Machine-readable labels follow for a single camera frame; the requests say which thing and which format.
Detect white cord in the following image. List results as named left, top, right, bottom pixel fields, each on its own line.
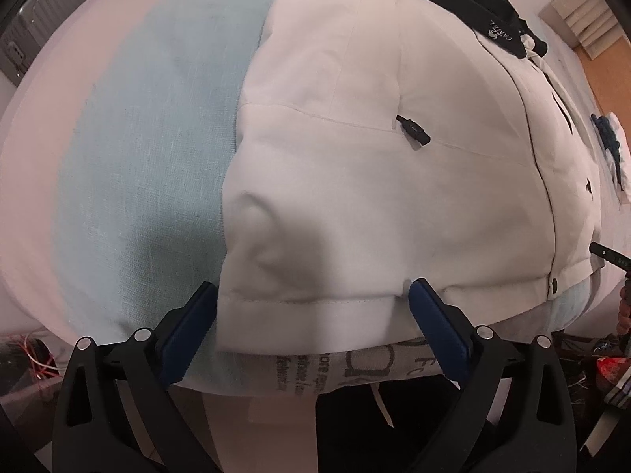
left=371, top=382, right=394, bottom=428

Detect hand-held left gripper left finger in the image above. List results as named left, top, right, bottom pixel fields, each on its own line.
left=52, top=281, right=220, bottom=473

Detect wooden headboard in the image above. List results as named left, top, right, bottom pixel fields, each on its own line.
left=574, top=30, right=631, bottom=119

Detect white and blue clothes bundle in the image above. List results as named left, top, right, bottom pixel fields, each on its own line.
left=590, top=112, right=631, bottom=203

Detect striped bed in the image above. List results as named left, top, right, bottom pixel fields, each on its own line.
left=0, top=0, right=631, bottom=400

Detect white and black hooded jacket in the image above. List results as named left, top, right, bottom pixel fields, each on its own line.
left=217, top=0, right=609, bottom=356

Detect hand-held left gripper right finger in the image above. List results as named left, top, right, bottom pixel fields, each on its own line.
left=408, top=277, right=577, bottom=473

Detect colourful cloth pile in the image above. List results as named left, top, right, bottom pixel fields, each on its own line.
left=584, top=335, right=631, bottom=454

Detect person's right hand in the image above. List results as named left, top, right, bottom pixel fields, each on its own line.
left=616, top=278, right=631, bottom=338

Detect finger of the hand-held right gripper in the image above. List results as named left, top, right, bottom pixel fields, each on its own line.
left=589, top=241, right=631, bottom=271

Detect silver suitcase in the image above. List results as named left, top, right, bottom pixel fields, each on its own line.
left=0, top=0, right=70, bottom=84

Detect red and white wires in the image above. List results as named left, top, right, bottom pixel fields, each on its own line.
left=0, top=335, right=65, bottom=395

